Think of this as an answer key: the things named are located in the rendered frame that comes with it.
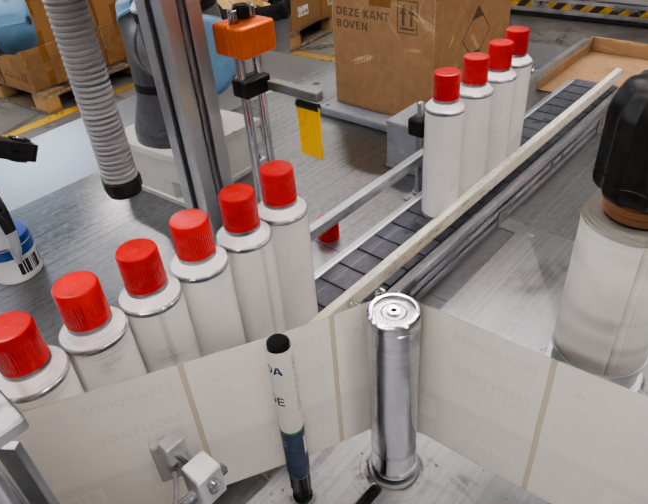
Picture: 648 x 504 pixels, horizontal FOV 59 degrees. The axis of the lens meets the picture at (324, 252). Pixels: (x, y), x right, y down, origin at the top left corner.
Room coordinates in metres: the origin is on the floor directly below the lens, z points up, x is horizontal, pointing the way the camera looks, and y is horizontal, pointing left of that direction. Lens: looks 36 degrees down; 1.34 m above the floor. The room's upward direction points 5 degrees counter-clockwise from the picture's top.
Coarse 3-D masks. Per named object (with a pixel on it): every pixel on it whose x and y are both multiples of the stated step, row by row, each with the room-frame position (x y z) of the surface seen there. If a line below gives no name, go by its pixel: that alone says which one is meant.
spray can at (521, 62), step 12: (516, 36) 0.82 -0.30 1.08; (528, 36) 0.83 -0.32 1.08; (516, 48) 0.82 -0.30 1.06; (516, 60) 0.82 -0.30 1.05; (528, 60) 0.82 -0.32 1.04; (516, 72) 0.81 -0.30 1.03; (528, 72) 0.82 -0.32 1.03; (516, 84) 0.81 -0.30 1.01; (528, 84) 0.82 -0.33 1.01; (516, 96) 0.81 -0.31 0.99; (516, 108) 0.81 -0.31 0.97; (516, 120) 0.81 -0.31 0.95; (516, 132) 0.81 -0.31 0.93; (516, 144) 0.82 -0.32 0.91
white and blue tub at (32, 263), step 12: (24, 228) 0.71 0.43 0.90; (24, 240) 0.70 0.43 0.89; (0, 252) 0.67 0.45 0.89; (24, 252) 0.69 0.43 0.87; (36, 252) 0.71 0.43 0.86; (0, 264) 0.67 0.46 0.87; (12, 264) 0.68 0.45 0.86; (24, 264) 0.68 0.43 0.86; (36, 264) 0.70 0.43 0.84; (0, 276) 0.67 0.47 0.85; (12, 276) 0.67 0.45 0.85; (24, 276) 0.68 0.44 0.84
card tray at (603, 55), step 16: (592, 48) 1.43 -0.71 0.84; (608, 48) 1.40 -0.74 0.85; (624, 48) 1.38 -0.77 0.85; (640, 48) 1.35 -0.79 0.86; (576, 64) 1.35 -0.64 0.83; (592, 64) 1.34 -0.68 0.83; (608, 64) 1.33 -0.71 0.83; (624, 64) 1.32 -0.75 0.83; (640, 64) 1.31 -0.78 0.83; (544, 80) 1.24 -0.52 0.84; (560, 80) 1.26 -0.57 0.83; (592, 80) 1.24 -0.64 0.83; (624, 80) 1.22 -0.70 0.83
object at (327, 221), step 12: (576, 48) 1.09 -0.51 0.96; (552, 60) 1.04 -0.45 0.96; (564, 60) 1.05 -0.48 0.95; (540, 72) 0.98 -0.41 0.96; (420, 156) 0.71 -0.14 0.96; (396, 168) 0.68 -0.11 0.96; (408, 168) 0.69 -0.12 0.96; (384, 180) 0.65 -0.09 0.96; (396, 180) 0.67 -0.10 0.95; (360, 192) 0.63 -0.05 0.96; (372, 192) 0.63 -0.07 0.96; (348, 204) 0.60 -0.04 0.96; (360, 204) 0.62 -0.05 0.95; (324, 216) 0.58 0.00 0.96; (336, 216) 0.58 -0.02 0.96; (312, 228) 0.56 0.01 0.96; (324, 228) 0.57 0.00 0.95; (312, 240) 0.55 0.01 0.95
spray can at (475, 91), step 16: (464, 64) 0.74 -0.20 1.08; (480, 64) 0.72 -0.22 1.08; (464, 80) 0.73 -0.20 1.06; (480, 80) 0.72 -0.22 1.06; (464, 96) 0.72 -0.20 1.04; (480, 96) 0.71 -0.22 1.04; (480, 112) 0.71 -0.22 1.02; (464, 128) 0.72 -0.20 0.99; (480, 128) 0.71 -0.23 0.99; (464, 144) 0.72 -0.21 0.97; (480, 144) 0.72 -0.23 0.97; (464, 160) 0.72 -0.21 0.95; (480, 160) 0.72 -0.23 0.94; (464, 176) 0.72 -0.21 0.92; (480, 176) 0.72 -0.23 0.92; (464, 192) 0.72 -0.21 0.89
